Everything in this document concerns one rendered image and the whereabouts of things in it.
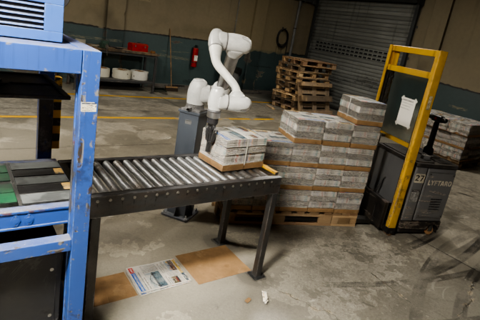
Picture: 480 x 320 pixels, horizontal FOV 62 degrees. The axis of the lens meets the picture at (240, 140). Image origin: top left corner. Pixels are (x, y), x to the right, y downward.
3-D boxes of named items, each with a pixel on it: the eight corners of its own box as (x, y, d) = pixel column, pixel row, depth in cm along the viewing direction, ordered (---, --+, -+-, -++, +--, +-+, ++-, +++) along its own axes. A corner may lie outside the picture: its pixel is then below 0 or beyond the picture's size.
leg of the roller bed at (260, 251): (256, 271, 301) (273, 190, 283) (261, 276, 296) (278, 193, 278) (251, 273, 297) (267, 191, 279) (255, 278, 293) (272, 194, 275)
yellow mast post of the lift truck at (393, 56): (349, 196, 464) (389, 43, 418) (356, 196, 467) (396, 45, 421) (353, 198, 456) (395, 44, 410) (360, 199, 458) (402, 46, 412)
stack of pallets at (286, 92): (301, 104, 1127) (311, 58, 1093) (327, 113, 1060) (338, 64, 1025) (267, 103, 1042) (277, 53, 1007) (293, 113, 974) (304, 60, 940)
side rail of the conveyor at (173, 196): (274, 190, 283) (277, 174, 279) (278, 193, 279) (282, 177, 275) (77, 216, 203) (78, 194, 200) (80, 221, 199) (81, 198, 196)
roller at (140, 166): (138, 165, 266) (138, 158, 265) (168, 193, 230) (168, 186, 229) (131, 165, 263) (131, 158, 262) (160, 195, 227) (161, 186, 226)
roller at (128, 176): (118, 166, 258) (119, 158, 257) (146, 196, 222) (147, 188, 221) (111, 166, 255) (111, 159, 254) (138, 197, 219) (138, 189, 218)
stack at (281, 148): (210, 204, 400) (223, 125, 378) (313, 208, 434) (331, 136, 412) (218, 223, 365) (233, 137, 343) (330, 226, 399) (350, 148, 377)
